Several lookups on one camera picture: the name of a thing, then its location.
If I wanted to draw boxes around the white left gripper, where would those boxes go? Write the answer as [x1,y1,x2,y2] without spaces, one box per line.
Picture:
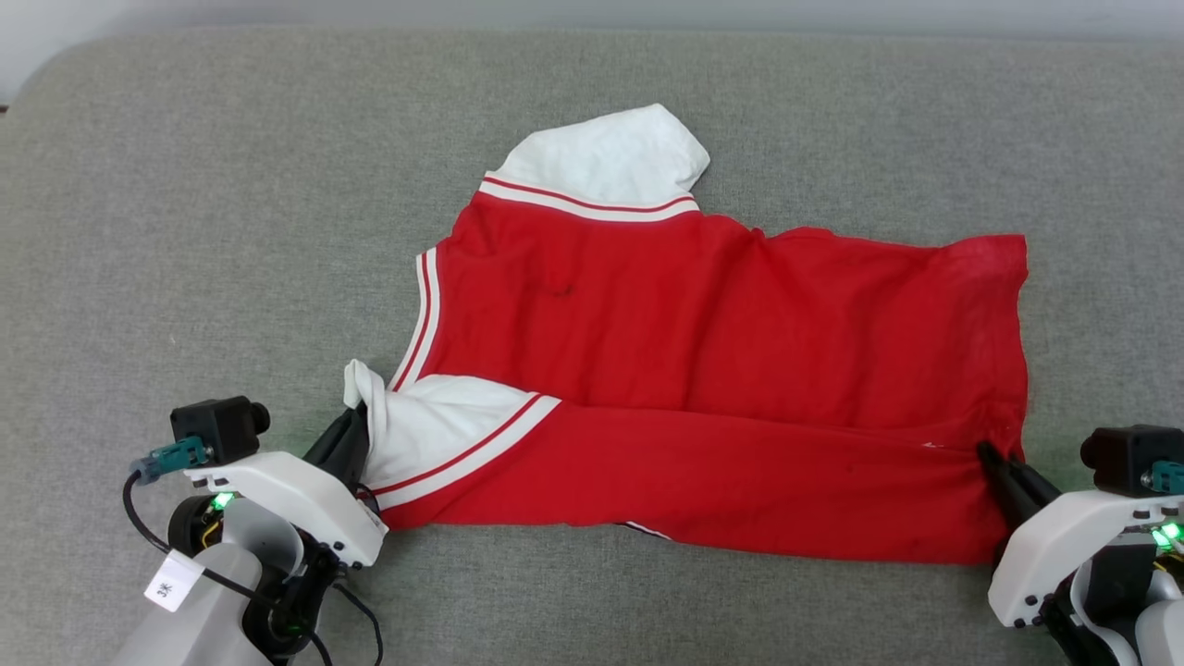
[183,405,389,568]

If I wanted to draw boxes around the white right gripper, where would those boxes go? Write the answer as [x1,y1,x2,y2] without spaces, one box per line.
[977,440,1184,628]

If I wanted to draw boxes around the red white-trimmed sports jersey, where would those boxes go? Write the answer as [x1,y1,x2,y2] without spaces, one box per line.
[343,103,1030,566]

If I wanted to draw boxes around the teal left camera connector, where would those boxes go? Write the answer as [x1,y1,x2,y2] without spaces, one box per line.
[129,437,212,484]

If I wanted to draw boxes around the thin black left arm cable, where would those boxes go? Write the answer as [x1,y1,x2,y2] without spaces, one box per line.
[123,470,385,666]

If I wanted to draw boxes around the white paper tag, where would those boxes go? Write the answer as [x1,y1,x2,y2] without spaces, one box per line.
[144,549,204,612]

